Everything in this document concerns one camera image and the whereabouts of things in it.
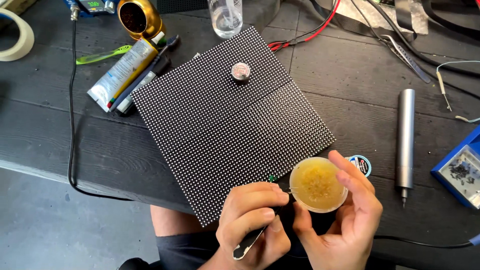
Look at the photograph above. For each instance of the black dotted display panel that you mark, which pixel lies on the black dotted display panel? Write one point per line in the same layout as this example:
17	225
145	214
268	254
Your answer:
225	123

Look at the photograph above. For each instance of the green plastic toothbrush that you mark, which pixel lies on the green plastic toothbrush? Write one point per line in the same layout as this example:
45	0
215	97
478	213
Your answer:
99	56

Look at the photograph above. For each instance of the small green component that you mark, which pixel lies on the small green component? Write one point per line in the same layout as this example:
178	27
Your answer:
272	178

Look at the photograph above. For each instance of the silver and yellow paste tube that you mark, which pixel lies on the silver and yellow paste tube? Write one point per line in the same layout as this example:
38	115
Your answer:
120	73

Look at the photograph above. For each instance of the silver metal tweezers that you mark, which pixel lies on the silver metal tweezers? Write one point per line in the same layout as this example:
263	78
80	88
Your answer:
407	58

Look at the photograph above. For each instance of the person's black shorts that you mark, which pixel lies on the person's black shorts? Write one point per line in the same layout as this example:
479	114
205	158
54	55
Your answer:
180	251

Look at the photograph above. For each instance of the clear bubble wrap sheet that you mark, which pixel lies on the clear bubble wrap sheet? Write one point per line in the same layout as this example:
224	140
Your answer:
378	13

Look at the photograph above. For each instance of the clear plastic bottle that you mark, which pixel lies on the clear plastic bottle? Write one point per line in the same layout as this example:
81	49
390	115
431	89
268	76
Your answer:
225	18

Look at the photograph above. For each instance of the blue desoldering wick spool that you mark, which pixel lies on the blue desoldering wick spool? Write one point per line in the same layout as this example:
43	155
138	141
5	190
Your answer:
363	164

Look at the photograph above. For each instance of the blue box of small screws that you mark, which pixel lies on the blue box of small screws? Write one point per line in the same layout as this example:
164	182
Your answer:
459	172

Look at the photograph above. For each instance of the roll of beige masking tape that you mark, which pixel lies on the roll of beige masking tape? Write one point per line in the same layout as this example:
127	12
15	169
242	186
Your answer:
23	41

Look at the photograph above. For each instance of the blue soldering station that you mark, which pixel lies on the blue soldering station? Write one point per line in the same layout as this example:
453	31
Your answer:
92	6

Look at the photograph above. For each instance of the white and black marker pen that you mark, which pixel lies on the white and black marker pen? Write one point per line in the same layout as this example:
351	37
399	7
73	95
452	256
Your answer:
129	101

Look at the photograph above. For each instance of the gold tip cleaner holder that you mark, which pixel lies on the gold tip cleaner holder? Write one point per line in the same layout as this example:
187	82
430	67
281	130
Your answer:
144	28

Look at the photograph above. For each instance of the person's left hand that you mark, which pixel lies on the person's left hand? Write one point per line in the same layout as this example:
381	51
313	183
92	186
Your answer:
240	228

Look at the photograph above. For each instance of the person's right hand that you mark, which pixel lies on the person's right hand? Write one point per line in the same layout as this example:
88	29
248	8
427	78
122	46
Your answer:
356	232

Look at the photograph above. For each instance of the person's bare leg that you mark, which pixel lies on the person's bare leg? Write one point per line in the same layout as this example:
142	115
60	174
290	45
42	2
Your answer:
176	221

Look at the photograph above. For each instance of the round jar of yellow flux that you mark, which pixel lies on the round jar of yellow flux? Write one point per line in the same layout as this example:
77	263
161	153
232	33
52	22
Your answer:
317	185

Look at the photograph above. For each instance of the black bristle brush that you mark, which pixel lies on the black bristle brush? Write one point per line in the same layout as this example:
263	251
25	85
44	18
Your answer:
150	69

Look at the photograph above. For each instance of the silver electric screwdriver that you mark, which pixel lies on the silver electric screwdriver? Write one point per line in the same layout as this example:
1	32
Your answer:
405	138

